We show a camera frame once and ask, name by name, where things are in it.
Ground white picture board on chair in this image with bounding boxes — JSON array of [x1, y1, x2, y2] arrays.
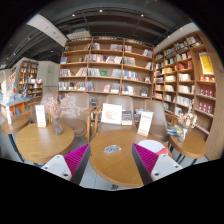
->
[[101, 103, 122, 124]]

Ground beige chair left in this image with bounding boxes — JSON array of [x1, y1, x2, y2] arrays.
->
[[60, 92, 94, 141]]

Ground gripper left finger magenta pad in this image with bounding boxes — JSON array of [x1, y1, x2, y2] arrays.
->
[[42, 144, 91, 185]]

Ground beige chair centre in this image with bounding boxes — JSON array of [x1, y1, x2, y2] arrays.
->
[[94, 95, 137, 134]]

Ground yellow poster on shelf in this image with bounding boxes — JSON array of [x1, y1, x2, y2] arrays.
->
[[199, 52, 214, 75]]

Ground blue orange display table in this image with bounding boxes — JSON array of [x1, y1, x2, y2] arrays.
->
[[0, 98, 30, 117]]

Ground round wooden table centre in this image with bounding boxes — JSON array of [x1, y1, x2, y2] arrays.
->
[[89, 130, 167, 188]]

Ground white and red round stool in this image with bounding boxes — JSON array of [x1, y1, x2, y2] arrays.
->
[[139, 140, 168, 155]]

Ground book on chair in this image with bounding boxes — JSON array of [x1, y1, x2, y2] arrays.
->
[[122, 111, 132, 125]]

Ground wooden bookshelf far left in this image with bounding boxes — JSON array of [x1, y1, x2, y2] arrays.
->
[[18, 60, 43, 98]]

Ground white sign card far left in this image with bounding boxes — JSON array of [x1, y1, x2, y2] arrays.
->
[[6, 106, 12, 125]]

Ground small wooden table far left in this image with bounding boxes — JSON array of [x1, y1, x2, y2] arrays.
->
[[1, 115, 29, 134]]

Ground round wooden table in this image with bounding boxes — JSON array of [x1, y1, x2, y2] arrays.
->
[[16, 123, 74, 164], [169, 132, 207, 159], [89, 130, 167, 188]]

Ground wooden bookshelf right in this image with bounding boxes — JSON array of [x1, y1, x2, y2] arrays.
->
[[153, 31, 224, 160]]

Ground round wooden table left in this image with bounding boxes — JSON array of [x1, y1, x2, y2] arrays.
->
[[16, 123, 74, 164]]

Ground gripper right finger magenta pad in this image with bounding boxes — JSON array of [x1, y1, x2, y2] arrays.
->
[[132, 143, 182, 185]]

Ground round wooden table right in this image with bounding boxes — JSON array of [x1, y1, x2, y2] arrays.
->
[[169, 132, 207, 159]]

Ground white sign card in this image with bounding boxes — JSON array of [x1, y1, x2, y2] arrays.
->
[[35, 105, 46, 127], [6, 106, 12, 125], [137, 111, 153, 136]]

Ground glass vase with dried flowers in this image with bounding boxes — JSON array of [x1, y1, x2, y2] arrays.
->
[[44, 94, 81, 135]]

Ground white sign card centre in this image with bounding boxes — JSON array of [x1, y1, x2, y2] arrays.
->
[[137, 111, 153, 136]]

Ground beige chair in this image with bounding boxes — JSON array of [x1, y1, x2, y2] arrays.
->
[[60, 92, 94, 141], [144, 99, 169, 142], [94, 95, 137, 134]]

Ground large wooden bookshelf centre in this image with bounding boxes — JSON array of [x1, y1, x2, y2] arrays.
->
[[58, 36, 154, 98]]

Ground beige chair right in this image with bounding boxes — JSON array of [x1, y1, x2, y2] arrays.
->
[[144, 99, 169, 142]]

